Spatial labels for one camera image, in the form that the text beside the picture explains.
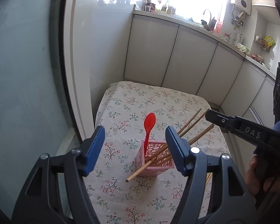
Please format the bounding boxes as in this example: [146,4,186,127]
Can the red plastic spoon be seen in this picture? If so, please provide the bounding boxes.
[144,113,156,155]

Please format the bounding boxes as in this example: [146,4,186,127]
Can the white kitchen cabinets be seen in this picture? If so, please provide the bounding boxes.
[124,10,276,127]

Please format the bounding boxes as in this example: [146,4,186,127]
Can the right hand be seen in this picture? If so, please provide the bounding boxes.
[245,155,271,195]

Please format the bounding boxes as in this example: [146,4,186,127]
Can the pink perforated utensil basket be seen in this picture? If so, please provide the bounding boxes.
[136,141,174,176]

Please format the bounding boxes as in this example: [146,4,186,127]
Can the floral tablecloth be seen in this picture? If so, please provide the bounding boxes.
[82,81,232,224]

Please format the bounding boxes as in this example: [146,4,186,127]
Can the frosted glass door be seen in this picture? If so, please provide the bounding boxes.
[0,0,75,214]

